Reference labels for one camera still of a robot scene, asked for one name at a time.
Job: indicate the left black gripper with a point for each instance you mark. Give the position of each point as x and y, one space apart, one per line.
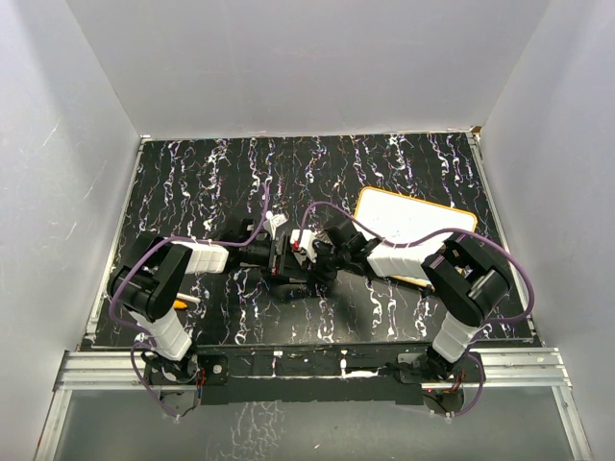
269 244

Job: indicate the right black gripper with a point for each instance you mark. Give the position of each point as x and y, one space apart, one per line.
321 276

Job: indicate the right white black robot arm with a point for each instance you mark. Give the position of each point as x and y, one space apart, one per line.
462 275

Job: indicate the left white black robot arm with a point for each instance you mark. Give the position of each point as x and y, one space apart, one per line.
147 281

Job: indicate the orange framed whiteboard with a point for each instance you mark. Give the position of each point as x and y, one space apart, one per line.
400 220

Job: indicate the white marker pen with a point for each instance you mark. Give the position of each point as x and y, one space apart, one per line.
188 298

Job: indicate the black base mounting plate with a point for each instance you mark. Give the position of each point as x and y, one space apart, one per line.
396 372

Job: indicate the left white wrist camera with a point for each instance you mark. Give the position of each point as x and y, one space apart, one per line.
273 222

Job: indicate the aluminium frame rail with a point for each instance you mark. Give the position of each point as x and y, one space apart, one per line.
529 367

